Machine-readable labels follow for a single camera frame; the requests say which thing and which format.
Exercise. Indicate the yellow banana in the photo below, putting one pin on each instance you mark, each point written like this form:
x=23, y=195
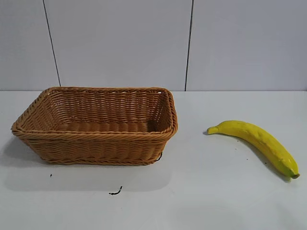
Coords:
x=263, y=141

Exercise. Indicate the small black debris scrap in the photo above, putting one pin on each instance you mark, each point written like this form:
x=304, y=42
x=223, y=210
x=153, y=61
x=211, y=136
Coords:
x=116, y=191

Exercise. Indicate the brown woven wicker basket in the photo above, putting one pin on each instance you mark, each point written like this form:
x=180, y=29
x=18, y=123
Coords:
x=96, y=146

